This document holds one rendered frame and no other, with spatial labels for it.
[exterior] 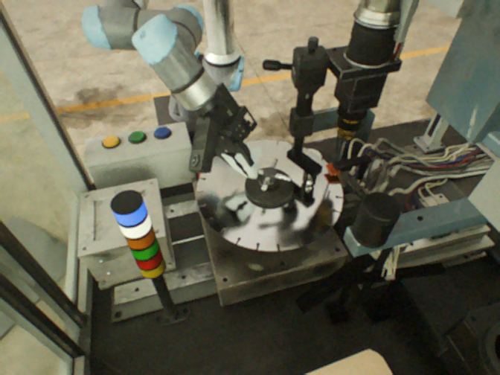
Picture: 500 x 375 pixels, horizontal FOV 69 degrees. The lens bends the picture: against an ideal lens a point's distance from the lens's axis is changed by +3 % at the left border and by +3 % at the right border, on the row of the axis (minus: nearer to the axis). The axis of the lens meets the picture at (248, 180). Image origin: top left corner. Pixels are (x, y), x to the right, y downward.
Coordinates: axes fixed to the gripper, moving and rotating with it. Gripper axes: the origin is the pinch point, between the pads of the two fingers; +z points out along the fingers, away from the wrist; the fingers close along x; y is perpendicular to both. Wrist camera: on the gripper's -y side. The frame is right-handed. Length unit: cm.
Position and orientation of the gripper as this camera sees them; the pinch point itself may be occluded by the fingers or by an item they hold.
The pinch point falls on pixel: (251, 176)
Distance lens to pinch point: 77.2
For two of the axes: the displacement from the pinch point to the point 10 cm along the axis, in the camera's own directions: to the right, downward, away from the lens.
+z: 5.2, 6.5, 5.5
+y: 4.9, -7.6, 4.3
